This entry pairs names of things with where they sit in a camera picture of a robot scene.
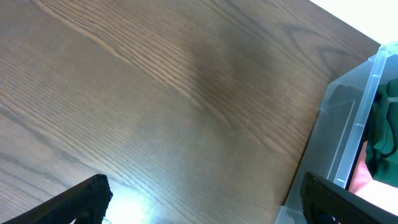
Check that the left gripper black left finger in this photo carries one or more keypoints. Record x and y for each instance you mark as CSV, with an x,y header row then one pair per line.
x,y
86,202

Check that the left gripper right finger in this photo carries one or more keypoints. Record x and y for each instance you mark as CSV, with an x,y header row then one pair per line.
x,y
325,202

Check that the salmon pink garment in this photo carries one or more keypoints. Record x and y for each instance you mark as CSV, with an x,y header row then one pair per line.
x,y
377,193

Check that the dark green garment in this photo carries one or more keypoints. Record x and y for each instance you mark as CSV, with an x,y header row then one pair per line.
x,y
381,151

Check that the clear plastic storage bin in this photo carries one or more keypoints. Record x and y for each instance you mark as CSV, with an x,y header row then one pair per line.
x,y
337,137

